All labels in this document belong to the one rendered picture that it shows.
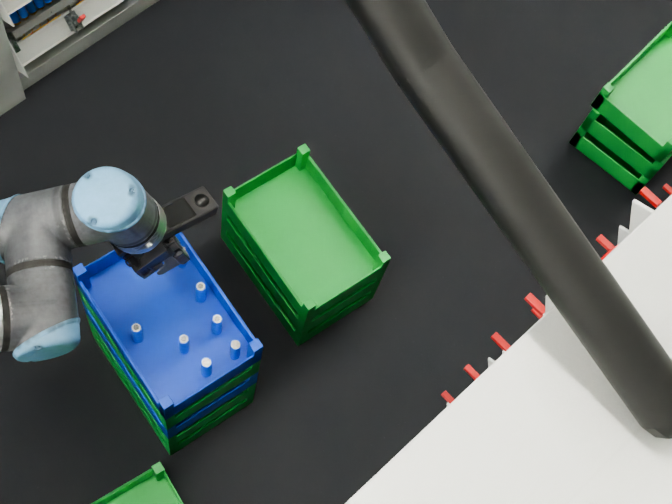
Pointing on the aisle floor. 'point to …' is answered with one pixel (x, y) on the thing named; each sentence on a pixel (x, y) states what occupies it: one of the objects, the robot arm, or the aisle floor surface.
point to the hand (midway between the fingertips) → (181, 249)
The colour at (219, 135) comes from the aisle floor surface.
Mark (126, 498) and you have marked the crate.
